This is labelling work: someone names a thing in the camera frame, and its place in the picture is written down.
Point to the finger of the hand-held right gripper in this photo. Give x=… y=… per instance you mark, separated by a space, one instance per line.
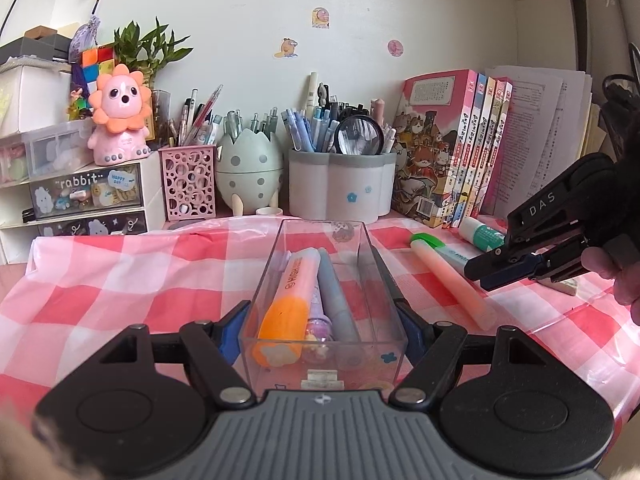
x=510 y=271
x=540 y=210

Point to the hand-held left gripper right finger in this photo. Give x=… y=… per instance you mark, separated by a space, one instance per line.
x=413 y=332

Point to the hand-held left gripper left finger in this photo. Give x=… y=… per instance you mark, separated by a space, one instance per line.
x=231 y=332

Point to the clear plastic box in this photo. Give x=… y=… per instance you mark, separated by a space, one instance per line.
x=380 y=310

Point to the green glue stick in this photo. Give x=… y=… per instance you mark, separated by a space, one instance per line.
x=482 y=234

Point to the peach highlighter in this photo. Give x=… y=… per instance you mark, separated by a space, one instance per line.
x=450 y=280

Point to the orange highlighter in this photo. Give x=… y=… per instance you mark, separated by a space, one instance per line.
x=290 y=300

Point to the blue highlighter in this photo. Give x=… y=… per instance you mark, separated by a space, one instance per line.
x=337 y=305

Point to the purple pen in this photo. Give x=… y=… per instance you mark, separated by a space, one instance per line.
x=320 y=332

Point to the person's right hand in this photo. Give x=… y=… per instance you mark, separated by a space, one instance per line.
x=627 y=285

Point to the white eraser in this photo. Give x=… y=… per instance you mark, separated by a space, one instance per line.
x=562 y=288

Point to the stack of papers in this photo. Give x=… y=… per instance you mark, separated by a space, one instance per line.
x=545 y=125

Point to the pink checked tablecloth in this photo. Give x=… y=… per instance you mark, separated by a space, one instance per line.
x=125 y=285

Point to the pink perforated pen holder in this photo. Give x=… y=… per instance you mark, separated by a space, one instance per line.
x=187 y=185

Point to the grey flower-shaped pen holder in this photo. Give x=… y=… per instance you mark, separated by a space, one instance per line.
x=340 y=190

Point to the egg-shaped pen holder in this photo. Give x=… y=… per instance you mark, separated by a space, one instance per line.
x=250 y=170

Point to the white drawer organizer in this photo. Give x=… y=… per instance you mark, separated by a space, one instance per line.
x=152 y=185

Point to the white flower-print side panel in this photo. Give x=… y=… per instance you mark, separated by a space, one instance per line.
x=607 y=20

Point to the magnifying glass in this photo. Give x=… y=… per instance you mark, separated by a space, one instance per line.
x=359 y=135

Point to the bunch of grey-green pens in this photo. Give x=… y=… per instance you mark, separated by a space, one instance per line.
x=235 y=122

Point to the bunch of pens and pencils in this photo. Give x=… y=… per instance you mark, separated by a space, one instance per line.
x=192 y=115

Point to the bunch of blue and black pens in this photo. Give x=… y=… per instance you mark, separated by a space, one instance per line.
x=310 y=125

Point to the glass vase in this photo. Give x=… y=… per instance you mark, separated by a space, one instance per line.
x=161 y=115

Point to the pink lion toy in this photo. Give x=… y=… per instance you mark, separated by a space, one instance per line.
x=120 y=115

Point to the translucent storage box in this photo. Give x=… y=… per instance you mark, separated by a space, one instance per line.
x=55 y=152

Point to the green bamboo plant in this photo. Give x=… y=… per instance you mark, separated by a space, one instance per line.
x=150 y=50

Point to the colourful puzzle cube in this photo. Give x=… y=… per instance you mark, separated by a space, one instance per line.
x=97 y=60

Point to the white box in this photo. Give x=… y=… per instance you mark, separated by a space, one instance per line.
x=35 y=95

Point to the purple hanging charm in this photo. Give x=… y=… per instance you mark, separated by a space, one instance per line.
x=85 y=40

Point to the black box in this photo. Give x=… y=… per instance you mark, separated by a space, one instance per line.
x=30 y=47

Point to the small cardboard box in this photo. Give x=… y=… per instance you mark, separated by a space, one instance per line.
x=50 y=30

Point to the pink round wall sticker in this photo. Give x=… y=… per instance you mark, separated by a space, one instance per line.
x=395 y=47

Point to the brown animal wall sticker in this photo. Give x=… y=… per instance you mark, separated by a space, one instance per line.
x=286 y=47

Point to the round character wall sticker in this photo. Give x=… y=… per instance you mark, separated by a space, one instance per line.
x=321 y=17

